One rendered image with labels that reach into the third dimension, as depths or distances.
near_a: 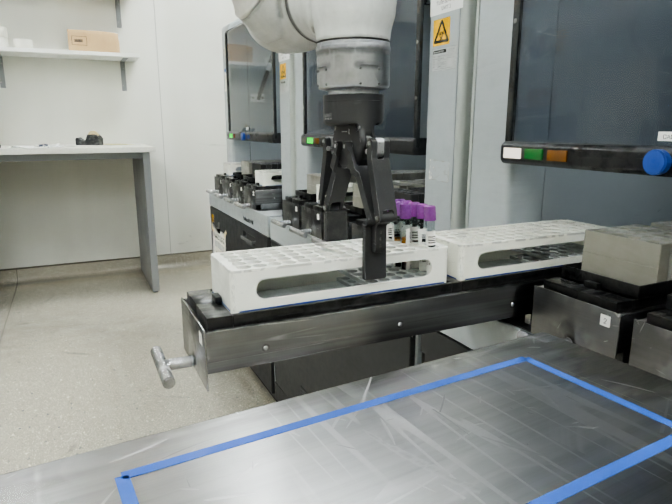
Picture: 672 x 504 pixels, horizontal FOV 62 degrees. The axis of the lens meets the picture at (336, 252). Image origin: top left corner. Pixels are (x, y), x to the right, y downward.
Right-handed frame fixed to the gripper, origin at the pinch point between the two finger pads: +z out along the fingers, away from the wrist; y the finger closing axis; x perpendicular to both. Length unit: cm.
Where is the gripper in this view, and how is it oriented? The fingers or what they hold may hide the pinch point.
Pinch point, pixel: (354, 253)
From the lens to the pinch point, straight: 73.1
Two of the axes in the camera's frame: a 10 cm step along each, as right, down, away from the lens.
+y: 4.4, 1.9, -8.8
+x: 9.0, -1.1, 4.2
